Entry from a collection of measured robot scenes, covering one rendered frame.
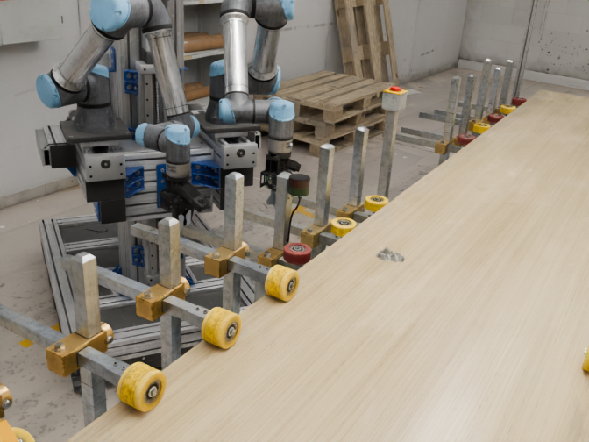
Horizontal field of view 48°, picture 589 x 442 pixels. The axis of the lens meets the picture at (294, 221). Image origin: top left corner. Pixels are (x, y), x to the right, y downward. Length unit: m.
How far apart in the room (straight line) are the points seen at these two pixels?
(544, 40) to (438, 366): 8.48
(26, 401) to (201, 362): 1.51
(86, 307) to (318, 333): 0.52
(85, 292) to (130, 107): 1.44
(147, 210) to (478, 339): 1.45
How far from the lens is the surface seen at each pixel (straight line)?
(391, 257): 1.91
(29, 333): 1.50
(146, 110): 2.61
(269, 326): 1.57
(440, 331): 1.63
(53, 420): 2.76
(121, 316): 2.92
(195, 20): 5.40
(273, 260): 1.93
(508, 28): 9.93
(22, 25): 4.17
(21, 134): 4.55
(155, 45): 2.19
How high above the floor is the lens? 1.76
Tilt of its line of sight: 24 degrees down
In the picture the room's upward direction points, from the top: 4 degrees clockwise
